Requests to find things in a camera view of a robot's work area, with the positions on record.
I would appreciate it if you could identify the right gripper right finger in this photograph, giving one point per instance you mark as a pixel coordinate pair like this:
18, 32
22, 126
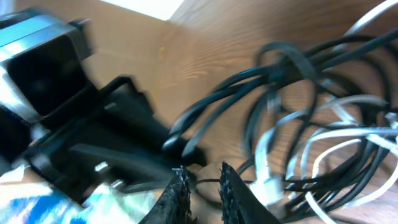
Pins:
239, 205

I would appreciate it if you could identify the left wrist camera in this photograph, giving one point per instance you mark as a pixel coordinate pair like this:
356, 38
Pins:
41, 67

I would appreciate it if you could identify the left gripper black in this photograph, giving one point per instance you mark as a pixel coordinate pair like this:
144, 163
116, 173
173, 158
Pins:
110, 137

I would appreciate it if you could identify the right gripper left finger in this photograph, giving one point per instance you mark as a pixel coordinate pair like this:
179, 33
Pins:
173, 206

